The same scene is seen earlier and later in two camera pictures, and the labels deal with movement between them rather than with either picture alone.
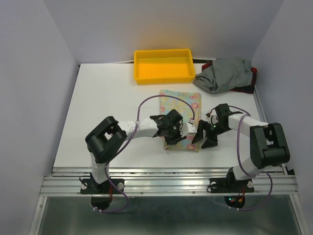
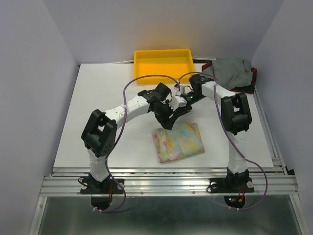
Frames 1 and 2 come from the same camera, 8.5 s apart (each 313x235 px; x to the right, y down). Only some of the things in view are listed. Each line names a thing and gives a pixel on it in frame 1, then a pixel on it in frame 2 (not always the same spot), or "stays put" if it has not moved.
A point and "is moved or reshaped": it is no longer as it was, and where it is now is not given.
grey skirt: [225, 74] stays put
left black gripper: [178, 138] to [167, 123]
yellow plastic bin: [156, 66] stays put
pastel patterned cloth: [188, 105] is moved or reshaped
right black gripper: [211, 141] to [183, 110]
